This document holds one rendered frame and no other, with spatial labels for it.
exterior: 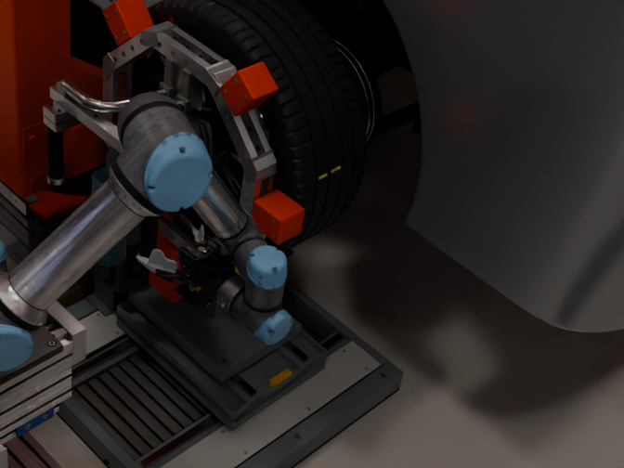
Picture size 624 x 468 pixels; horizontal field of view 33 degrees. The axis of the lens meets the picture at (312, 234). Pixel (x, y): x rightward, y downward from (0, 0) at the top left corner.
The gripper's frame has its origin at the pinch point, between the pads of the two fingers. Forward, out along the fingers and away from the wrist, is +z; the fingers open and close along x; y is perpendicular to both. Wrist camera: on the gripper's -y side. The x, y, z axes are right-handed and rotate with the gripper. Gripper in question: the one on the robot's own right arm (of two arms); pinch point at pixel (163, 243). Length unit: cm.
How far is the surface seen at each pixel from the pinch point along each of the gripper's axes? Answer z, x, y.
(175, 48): 23.2, -21.5, 28.4
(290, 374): -6, -42, -67
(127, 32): 40, -21, 24
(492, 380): -37, -102, -86
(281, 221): -13.8, -20.9, 4.7
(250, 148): -1.4, -21.9, 16.4
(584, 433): -68, -107, -86
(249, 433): -9, -25, -76
